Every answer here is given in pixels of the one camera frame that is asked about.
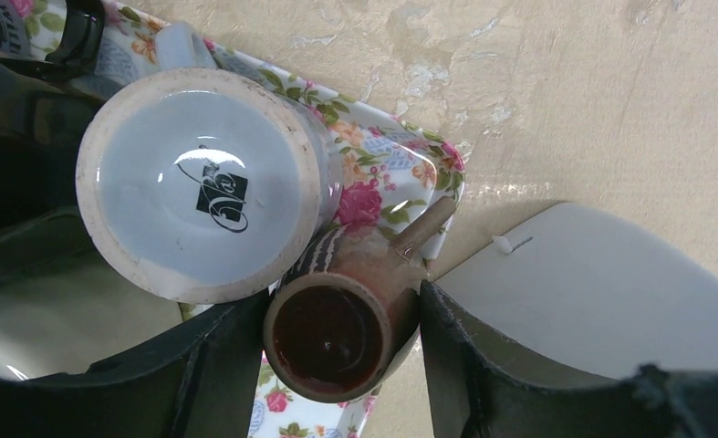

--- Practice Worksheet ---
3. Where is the brown striped mug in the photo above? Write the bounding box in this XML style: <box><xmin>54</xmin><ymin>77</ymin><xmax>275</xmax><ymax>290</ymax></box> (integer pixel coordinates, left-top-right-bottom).
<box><xmin>263</xmin><ymin>196</ymin><xmax>456</xmax><ymax>403</ymax></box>

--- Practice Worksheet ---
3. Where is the black mug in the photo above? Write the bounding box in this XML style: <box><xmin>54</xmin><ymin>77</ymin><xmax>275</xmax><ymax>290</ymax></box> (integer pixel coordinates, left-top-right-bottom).
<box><xmin>0</xmin><ymin>1</ymin><xmax>106</xmax><ymax>230</ymax></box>

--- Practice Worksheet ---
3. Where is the beige mug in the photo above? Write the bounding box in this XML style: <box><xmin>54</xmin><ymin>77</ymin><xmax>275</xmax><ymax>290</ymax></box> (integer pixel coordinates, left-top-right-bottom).
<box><xmin>0</xmin><ymin>213</ymin><xmax>182</xmax><ymax>381</ymax></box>

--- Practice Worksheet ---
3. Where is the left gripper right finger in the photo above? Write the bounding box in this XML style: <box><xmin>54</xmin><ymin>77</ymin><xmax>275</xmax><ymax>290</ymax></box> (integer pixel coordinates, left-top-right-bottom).
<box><xmin>420</xmin><ymin>281</ymin><xmax>718</xmax><ymax>437</ymax></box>

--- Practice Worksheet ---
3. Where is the white upside-down mug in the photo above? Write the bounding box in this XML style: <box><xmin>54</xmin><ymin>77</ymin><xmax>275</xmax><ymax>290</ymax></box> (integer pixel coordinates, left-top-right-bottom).
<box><xmin>76</xmin><ymin>22</ymin><xmax>344</xmax><ymax>304</ymax></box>

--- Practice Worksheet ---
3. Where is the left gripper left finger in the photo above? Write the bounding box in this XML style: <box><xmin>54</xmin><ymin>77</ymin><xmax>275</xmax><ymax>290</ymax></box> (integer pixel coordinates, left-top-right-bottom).
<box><xmin>0</xmin><ymin>291</ymin><xmax>270</xmax><ymax>437</ymax></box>

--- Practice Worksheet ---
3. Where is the white wedge-shaped device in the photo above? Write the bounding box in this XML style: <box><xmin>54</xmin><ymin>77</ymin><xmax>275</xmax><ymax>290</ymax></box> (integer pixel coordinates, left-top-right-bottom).
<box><xmin>439</xmin><ymin>203</ymin><xmax>718</xmax><ymax>378</ymax></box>

